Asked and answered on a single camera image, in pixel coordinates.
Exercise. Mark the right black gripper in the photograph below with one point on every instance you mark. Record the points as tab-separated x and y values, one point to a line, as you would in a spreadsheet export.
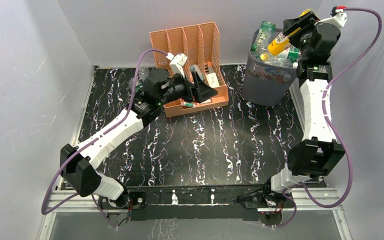
305	22

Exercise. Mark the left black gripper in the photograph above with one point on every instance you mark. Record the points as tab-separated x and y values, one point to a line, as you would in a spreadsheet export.
199	91

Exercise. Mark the yellow juice bottle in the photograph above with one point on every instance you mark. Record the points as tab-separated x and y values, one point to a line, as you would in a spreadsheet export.
277	46

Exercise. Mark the green tinted bottle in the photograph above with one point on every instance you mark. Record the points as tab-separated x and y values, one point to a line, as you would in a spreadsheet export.
263	37

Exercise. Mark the clear bottle dark green label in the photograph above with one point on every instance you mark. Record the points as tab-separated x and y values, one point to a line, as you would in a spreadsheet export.
293	54

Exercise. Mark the clear bottle blue label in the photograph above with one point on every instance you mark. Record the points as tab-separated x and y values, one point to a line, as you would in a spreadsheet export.
143	73

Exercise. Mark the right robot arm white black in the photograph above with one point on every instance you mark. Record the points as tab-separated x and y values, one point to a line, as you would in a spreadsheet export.
320	150

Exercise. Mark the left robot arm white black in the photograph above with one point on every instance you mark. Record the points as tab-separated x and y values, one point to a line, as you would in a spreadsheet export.
79	163

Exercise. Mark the grey mesh waste bin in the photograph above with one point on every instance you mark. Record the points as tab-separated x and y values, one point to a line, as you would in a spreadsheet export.
266	84

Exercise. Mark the white carton box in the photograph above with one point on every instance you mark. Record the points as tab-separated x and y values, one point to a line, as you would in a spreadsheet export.
212	80

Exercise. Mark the green white tube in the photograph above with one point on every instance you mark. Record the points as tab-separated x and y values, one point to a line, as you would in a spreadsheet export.
188	104

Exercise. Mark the peach desk organizer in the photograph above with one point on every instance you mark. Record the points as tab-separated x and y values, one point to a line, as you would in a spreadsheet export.
201	44

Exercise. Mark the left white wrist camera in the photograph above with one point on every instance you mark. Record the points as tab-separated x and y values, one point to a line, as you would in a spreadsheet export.
177	63

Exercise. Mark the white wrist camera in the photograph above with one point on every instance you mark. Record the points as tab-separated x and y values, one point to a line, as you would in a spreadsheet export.
177	63
338	17

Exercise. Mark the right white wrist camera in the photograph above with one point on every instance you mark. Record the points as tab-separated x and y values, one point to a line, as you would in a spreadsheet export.
338	17

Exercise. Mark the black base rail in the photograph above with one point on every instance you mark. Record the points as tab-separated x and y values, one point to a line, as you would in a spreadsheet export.
226	201

